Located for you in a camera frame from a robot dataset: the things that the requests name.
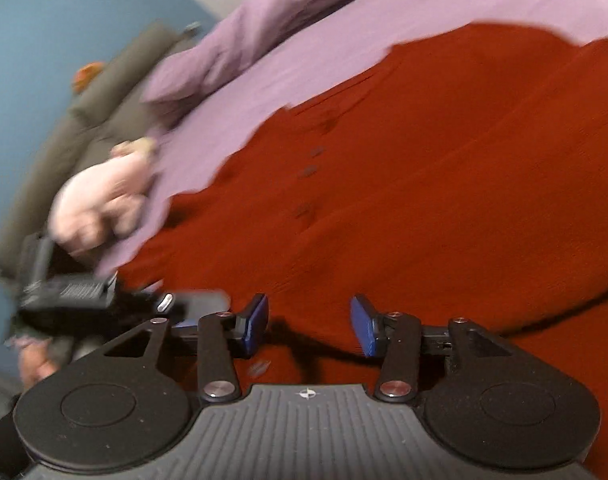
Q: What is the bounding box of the red knit sweater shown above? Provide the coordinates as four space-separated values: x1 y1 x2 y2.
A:
118 24 608 479

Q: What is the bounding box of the pink plush pig toy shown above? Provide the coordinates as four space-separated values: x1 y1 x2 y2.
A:
47 136 156 257

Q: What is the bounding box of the grey-green headboard cushion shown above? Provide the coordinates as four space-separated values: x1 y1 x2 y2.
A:
0 22 200 284

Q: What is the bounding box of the orange plush toy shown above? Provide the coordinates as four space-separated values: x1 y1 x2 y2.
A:
71 62 106 94

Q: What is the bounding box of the purple rolled duvet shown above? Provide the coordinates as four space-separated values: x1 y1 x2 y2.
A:
142 0 350 108

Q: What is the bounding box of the purple bed blanket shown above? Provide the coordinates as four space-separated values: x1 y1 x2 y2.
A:
97 0 608 274

